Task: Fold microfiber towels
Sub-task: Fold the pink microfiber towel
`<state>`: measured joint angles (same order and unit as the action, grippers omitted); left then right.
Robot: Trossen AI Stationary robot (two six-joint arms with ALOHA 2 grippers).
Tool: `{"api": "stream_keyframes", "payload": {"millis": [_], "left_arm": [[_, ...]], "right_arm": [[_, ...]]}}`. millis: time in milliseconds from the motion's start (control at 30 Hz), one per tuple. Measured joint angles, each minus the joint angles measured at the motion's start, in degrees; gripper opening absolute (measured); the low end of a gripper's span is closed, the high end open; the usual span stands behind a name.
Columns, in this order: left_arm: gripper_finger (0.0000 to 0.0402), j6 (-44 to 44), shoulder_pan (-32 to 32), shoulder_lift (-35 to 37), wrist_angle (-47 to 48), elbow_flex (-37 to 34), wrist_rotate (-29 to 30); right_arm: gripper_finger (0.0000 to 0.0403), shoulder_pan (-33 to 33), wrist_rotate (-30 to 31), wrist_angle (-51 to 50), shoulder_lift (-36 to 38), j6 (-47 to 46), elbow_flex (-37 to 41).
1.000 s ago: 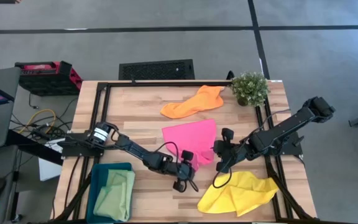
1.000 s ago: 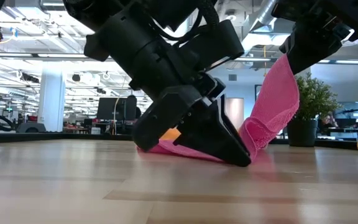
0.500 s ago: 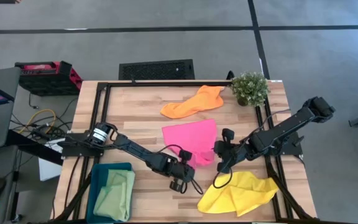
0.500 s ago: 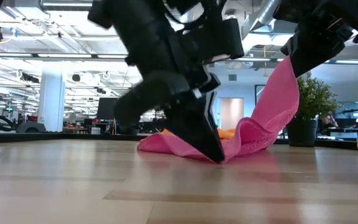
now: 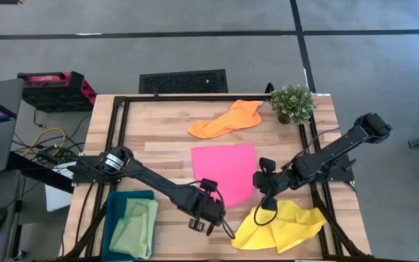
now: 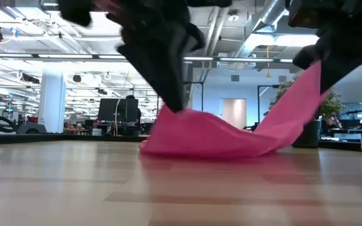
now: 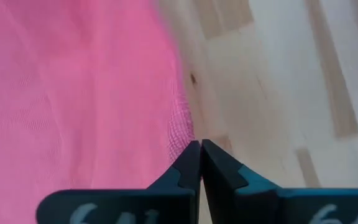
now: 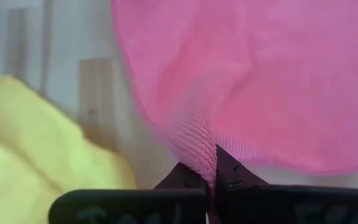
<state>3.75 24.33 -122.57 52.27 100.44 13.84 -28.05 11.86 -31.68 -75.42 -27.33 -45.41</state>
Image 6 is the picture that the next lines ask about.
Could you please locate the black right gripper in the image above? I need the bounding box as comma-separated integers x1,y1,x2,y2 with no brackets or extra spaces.
287,0,362,94

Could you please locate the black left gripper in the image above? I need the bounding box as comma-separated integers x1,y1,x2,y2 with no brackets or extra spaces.
57,0,232,113

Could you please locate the pink microfiber towel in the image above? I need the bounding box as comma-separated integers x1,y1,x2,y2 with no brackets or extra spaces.
139,61,330,159

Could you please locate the person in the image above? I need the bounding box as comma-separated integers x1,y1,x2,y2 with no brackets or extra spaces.
124,95,142,126
324,114,342,131

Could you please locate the lit desk monitor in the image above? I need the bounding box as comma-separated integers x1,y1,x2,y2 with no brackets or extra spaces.
337,102,362,122

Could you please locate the black office monitor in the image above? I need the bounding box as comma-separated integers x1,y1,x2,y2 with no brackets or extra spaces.
97,97,140,123

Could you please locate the black office desk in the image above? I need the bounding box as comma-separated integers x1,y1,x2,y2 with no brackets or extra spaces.
321,128,362,142

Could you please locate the green potted plant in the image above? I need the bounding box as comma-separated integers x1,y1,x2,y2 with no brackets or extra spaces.
264,78,346,149

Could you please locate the pale pink door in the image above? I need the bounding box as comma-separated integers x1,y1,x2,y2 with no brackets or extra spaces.
222,98,248,130

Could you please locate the round white ceiling sensor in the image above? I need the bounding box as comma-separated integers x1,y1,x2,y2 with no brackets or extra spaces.
228,9,240,23

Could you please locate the long ceiling light bar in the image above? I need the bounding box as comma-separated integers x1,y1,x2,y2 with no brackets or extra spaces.
0,53,362,66

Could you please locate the white building column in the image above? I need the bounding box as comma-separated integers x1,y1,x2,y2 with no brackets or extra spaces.
38,67,67,133

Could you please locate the grey machine base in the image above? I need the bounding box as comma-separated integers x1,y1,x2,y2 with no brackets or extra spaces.
16,123,47,135

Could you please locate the slanted silver ventilation duct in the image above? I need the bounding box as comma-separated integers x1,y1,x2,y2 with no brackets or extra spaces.
231,0,290,68

